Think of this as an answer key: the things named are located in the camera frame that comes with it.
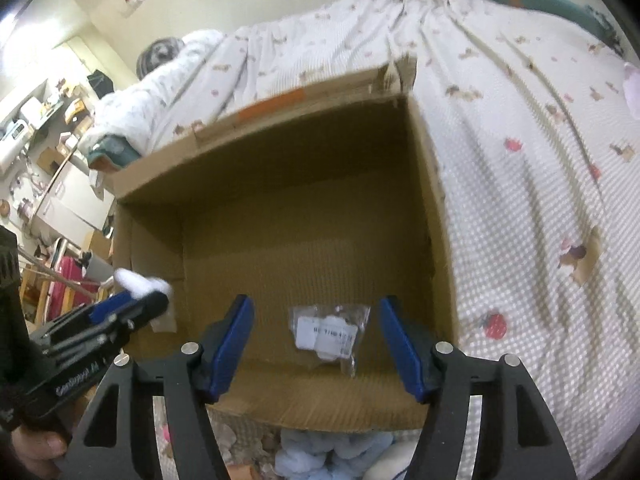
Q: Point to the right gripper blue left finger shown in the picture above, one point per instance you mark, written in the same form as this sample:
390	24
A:
116	439

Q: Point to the checkered dog print bedsheet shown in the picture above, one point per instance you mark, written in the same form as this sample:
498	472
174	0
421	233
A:
538	156

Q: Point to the light blue fluffy scrunchie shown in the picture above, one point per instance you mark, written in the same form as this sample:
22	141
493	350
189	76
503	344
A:
325	455

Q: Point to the white blue whale plush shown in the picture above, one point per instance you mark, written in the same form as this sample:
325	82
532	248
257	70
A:
393	463

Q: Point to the open brown cardboard box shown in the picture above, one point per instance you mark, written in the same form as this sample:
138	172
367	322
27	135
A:
327	194

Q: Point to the wooden chair yellow frame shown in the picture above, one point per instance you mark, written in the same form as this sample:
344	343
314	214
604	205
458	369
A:
53	282

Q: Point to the white cloth bunny toy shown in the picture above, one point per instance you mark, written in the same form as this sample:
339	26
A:
139	286

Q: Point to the beige frilly scrunchie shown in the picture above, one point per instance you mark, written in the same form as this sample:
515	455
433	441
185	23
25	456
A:
244	442

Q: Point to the white fluffy blanket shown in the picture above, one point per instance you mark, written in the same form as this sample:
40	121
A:
129	120

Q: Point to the pink round plush toy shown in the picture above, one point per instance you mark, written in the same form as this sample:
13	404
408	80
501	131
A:
166	439

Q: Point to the clear plastic packet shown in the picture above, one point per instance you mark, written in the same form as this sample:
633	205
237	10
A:
331	332

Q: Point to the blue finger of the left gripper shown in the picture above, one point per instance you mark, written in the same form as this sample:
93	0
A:
104	309
73	334

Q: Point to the black hanging bag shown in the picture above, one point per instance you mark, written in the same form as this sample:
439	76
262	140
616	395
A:
101	84

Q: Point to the pink ruffled cloth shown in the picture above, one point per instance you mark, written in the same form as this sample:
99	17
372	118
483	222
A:
631	87

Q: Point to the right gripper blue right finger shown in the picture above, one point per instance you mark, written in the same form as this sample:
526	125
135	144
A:
519	438

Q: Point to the person's left hand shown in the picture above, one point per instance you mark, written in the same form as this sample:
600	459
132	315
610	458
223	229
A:
37	451

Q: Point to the teal bed headboard cushion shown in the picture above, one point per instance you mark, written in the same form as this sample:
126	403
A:
586	17

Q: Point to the grey striped pillow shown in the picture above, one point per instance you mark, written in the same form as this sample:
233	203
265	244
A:
157	54

